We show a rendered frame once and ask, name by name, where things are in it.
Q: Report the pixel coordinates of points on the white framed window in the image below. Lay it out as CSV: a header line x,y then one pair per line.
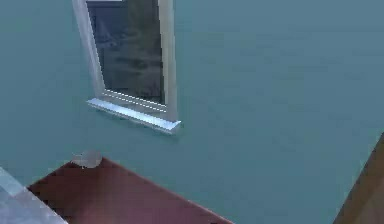
x,y
130,60

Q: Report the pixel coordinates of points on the small grey round object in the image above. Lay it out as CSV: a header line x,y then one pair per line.
x,y
87,159

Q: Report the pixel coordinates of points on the red wooden table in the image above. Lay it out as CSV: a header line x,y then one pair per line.
x,y
113,196

